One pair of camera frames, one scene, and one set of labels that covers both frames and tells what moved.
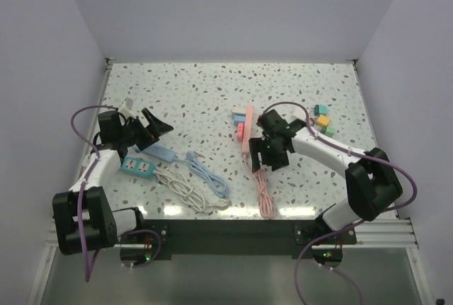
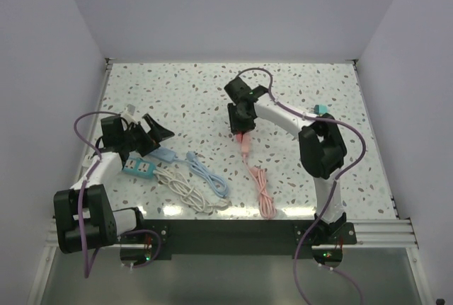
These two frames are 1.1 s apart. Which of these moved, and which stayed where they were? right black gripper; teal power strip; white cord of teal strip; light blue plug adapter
Moved: right black gripper
Stayed: white cord of teal strip; light blue plug adapter; teal power strip
